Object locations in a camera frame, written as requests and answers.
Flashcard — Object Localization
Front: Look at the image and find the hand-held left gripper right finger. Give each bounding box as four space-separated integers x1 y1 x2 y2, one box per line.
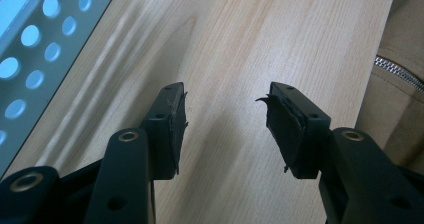
255 81 333 180

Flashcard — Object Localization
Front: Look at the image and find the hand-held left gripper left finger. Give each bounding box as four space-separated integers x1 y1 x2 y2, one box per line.
139 81 190 182

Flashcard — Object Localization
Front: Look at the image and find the blue plastic basket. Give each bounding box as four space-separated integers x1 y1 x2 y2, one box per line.
0 0 122 179

